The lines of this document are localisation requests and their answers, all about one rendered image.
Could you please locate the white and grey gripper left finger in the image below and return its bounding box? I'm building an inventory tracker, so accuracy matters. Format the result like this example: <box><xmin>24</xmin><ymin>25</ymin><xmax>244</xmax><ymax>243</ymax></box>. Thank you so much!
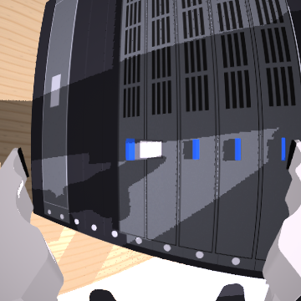
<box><xmin>0</xmin><ymin>148</ymin><xmax>64</xmax><ymax>301</ymax></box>

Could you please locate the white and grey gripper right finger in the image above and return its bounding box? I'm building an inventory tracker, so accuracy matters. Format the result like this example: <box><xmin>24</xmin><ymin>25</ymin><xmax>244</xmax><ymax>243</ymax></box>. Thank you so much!
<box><xmin>263</xmin><ymin>140</ymin><xmax>301</xmax><ymax>301</ymax></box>

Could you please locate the black server rack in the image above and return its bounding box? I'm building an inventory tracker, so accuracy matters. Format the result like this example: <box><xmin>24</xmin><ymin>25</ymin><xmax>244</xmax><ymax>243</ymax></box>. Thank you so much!
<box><xmin>31</xmin><ymin>0</ymin><xmax>301</xmax><ymax>279</ymax></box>

